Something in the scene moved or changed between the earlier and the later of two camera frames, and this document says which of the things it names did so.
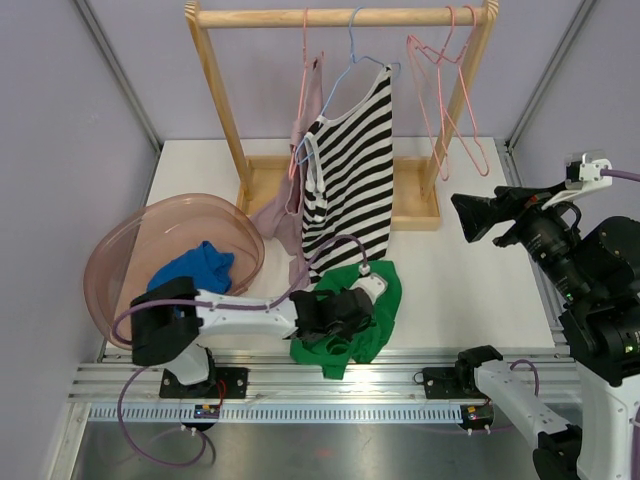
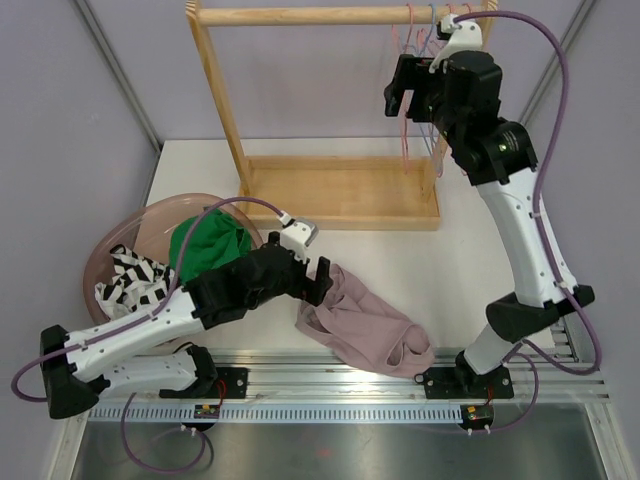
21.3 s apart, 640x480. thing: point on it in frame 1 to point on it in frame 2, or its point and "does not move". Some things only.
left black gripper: [347, 332] to [309, 290]
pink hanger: [292, 156] to [406, 92]
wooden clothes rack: [416, 182] does not move
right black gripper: [478, 214] to [412, 74]
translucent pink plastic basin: [129, 245] does not move
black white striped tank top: [348, 164] to [137, 284]
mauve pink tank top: [282, 225] to [365, 331]
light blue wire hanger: [341, 79] to [422, 52]
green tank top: [333, 353] to [213, 239]
